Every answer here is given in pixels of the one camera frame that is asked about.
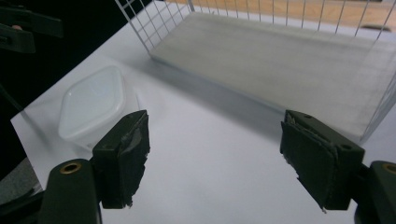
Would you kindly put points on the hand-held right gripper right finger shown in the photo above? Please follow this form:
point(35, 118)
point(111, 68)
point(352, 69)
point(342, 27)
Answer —
point(317, 165)

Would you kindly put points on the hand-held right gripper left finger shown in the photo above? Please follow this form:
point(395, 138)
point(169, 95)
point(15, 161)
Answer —
point(121, 165)

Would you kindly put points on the white plastic container with lid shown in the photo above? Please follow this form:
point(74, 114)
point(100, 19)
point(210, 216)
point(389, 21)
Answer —
point(91, 104)

